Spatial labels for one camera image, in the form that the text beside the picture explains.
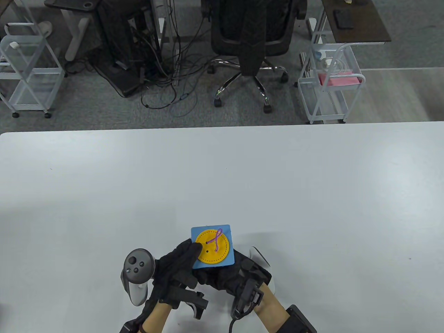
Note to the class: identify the person's left hand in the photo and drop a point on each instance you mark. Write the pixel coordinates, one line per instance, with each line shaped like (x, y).
(173, 263)

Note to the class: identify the person's right hand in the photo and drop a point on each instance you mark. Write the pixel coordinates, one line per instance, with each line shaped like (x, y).
(222, 277)

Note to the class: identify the yellow felt button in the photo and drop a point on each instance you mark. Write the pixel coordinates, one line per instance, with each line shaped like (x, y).
(211, 256)

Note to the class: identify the purple thread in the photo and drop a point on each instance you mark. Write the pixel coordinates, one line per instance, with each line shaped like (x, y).
(216, 239)

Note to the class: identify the blue felt square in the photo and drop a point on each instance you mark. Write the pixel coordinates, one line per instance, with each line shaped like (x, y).
(227, 230)

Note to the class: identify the person's right forearm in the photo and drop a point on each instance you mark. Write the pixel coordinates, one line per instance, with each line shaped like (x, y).
(272, 305)

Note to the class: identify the person's left forearm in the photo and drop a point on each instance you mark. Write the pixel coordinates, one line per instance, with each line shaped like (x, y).
(156, 317)

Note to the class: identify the grey and white controller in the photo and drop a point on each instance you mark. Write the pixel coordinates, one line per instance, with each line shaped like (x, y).
(137, 265)
(262, 256)

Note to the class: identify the black computer tower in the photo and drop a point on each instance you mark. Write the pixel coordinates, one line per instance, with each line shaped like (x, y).
(118, 41)

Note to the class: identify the pink box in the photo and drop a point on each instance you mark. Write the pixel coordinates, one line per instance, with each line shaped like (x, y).
(341, 79)

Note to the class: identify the black office chair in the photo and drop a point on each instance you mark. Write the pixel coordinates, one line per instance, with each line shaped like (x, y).
(249, 38)

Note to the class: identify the white desk leg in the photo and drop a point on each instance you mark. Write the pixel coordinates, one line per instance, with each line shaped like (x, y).
(78, 38)

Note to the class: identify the dark desk top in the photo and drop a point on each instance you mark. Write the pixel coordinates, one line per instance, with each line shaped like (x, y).
(69, 4)

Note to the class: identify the brown wooden side table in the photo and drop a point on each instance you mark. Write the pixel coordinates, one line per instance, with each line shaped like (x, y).
(367, 24)

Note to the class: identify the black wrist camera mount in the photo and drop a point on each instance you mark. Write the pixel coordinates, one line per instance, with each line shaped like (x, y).
(249, 298)
(197, 305)

